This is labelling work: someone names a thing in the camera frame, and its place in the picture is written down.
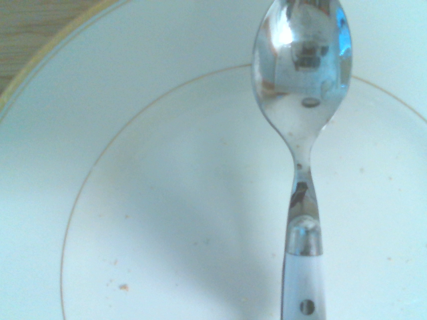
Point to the white plate with gold rim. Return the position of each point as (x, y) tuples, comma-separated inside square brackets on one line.
[(150, 166)]

